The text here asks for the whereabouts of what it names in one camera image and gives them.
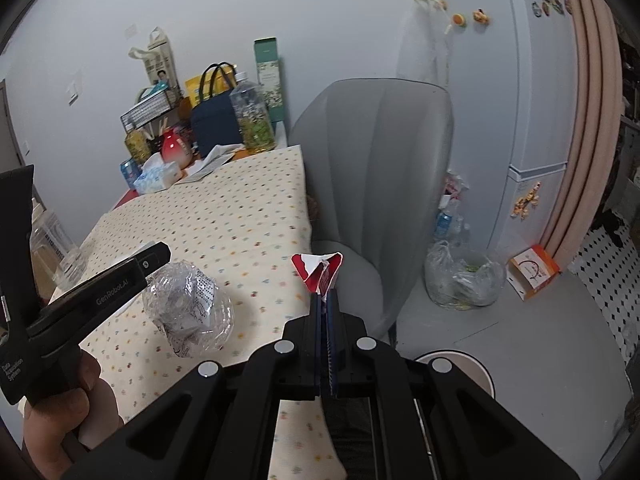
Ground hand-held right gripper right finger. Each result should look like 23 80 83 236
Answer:
325 294 581 480

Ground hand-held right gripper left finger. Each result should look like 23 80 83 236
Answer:
62 294 326 480

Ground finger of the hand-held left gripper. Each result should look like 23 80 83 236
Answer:
27 241 171 350

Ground clear printed plastic wrapper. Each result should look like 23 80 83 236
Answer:
141 260 236 358

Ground red white wrapper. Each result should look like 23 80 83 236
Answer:
291 252 346 296

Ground white waste bin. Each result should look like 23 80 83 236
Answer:
412 350 496 401

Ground person's left hand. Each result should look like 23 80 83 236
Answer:
22 350 123 480

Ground clear plastic water jug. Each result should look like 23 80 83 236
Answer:
30 197 88 291

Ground person's dark quilted pants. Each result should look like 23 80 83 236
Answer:
322 397 381 480

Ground blue drink can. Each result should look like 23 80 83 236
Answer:
119 157 143 191

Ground blue white tissue box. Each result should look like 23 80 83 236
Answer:
132 154 183 195

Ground grey door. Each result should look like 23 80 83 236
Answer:
0 80 31 171

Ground yellow oil bottle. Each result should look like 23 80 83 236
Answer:
124 127 152 166

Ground clear plastic bag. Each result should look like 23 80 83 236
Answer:
424 240 506 311

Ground red white ceramic jar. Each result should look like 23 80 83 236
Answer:
161 127 193 168

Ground loose white papers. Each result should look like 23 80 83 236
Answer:
177 144 246 183

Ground blue label water bottle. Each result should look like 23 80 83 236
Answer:
432 200 463 243

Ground navy lunch bag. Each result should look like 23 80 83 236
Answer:
190 62 246 158

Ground grey upholstered chair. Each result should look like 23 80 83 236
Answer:
289 78 455 348

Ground orange white cardboard box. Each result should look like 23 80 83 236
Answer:
507 244 562 302

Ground yellow snack bag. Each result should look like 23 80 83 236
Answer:
184 62 236 108

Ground clear bottle with green contents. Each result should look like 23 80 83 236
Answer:
229 71 277 155

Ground white paper bag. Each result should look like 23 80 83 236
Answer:
129 26 180 93

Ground yellow figure fridge magnet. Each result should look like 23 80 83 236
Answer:
510 182 543 221

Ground tall green box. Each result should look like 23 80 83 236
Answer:
253 36 288 123

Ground white refrigerator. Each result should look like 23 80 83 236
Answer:
397 0 581 273

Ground hanging translucent plastic bag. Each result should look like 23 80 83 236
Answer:
397 0 451 91

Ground pink curtain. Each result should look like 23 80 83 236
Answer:
542 0 626 261

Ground black wire basket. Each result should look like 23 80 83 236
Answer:
119 87 182 133

